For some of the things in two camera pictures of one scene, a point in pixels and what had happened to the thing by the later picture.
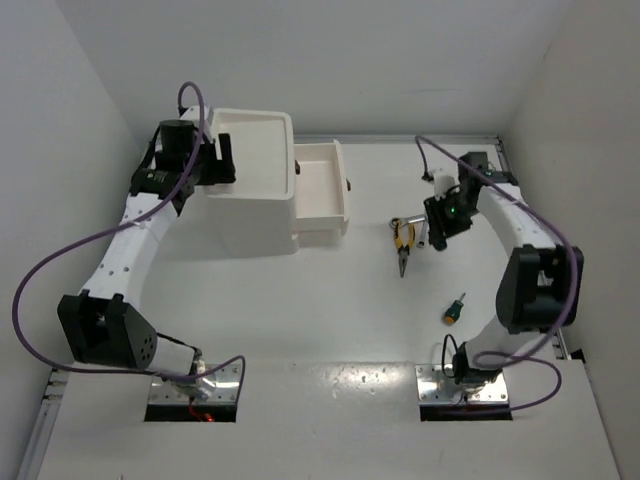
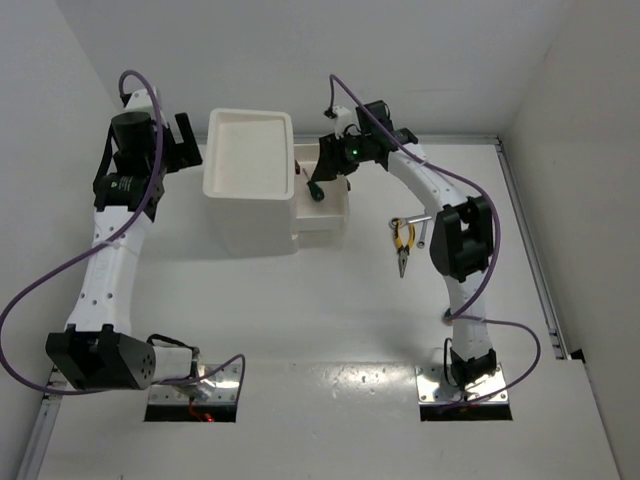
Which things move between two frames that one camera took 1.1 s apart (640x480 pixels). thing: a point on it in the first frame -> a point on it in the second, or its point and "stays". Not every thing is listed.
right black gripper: x=439 y=228 -> x=332 y=161
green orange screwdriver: x=453 y=312 stays
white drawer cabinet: x=256 y=214 stays
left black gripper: x=221 y=171 -> x=183 y=154
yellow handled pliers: x=403 y=249 stays
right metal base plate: x=433 y=386 stays
